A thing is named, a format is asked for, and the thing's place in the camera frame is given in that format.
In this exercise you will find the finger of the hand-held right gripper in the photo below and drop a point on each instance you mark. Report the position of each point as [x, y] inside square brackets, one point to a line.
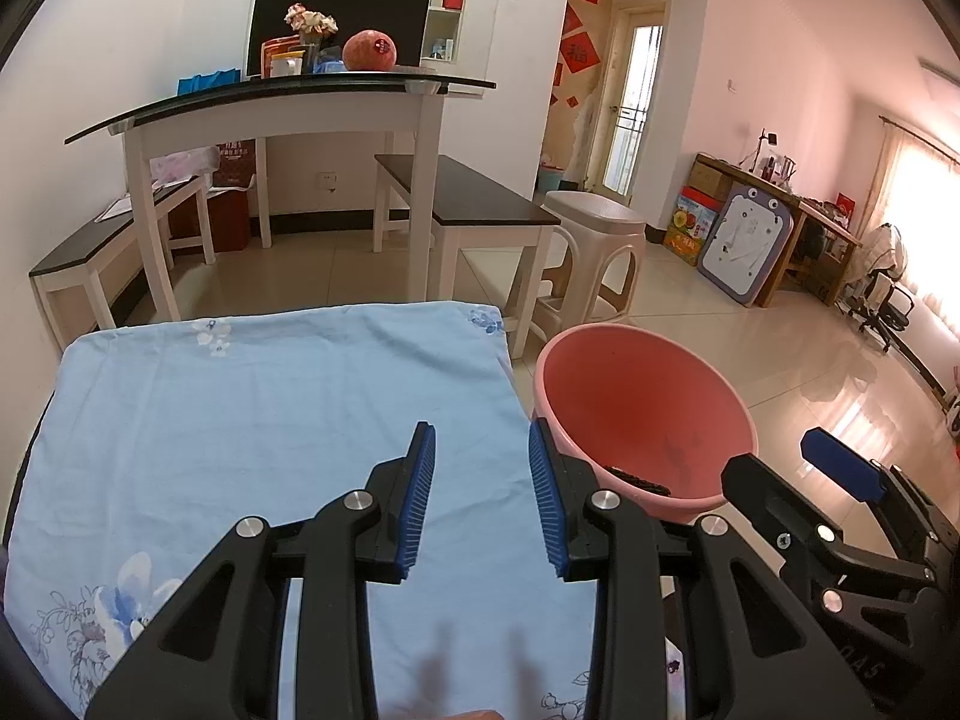
[757, 484]
[840, 461]

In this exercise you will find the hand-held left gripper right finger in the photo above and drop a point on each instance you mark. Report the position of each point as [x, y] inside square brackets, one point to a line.
[546, 510]

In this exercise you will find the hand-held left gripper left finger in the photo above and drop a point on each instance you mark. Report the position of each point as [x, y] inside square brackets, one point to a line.
[416, 510]

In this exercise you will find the pink plastic basin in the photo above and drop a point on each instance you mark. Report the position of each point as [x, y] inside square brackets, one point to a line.
[637, 405]

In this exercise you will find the black office chair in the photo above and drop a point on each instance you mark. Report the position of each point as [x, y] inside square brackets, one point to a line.
[885, 300]

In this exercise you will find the light blue floral cloth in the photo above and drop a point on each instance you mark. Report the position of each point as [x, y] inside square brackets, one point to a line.
[225, 427]

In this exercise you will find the purple framed drawing board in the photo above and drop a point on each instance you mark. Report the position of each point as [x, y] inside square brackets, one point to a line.
[742, 247]

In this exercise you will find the window curtain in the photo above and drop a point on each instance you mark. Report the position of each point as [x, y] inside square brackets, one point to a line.
[930, 240]

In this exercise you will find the wooden desk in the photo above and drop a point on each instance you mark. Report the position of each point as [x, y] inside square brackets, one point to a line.
[817, 221]

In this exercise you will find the colourful printed carton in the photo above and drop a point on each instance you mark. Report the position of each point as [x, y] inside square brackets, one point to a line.
[690, 229]

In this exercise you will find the beige plastic stool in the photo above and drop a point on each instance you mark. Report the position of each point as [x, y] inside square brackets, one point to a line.
[592, 214]

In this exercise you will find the brown cardboard box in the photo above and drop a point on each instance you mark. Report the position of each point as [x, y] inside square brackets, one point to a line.
[709, 181]

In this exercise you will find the dark top white bench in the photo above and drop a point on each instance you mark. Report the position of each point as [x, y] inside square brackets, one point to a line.
[82, 240]
[465, 195]

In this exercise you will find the teal plastic basket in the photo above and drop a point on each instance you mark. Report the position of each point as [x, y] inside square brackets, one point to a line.
[551, 180]

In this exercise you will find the red bin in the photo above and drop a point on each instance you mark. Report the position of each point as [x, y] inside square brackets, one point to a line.
[217, 221]

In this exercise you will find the white balcony door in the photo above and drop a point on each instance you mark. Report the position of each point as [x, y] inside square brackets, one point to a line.
[637, 105]

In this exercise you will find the glass top dining table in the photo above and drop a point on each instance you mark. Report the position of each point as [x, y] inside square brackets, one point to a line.
[300, 116]

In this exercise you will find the clear plastic bag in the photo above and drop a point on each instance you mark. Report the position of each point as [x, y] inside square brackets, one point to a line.
[184, 165]

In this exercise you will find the white paper sheet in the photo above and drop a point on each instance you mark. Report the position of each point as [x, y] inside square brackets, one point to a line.
[114, 208]

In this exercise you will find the red wrapped pomelo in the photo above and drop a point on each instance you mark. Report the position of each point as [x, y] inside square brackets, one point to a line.
[370, 51]

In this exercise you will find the white shelf cabinet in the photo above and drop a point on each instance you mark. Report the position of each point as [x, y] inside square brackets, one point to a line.
[454, 37]

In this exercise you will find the blue folded bag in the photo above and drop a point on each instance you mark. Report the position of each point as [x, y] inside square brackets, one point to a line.
[210, 82]

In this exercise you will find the red packet box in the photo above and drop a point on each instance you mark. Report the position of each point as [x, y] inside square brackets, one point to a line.
[274, 46]

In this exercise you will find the black monitor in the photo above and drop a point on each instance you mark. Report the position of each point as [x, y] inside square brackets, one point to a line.
[405, 22]

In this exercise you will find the dried flower bouquet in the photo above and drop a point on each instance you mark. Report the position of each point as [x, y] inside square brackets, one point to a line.
[309, 21]

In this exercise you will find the white wall outlet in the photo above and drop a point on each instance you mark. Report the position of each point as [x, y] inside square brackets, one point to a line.
[328, 180]

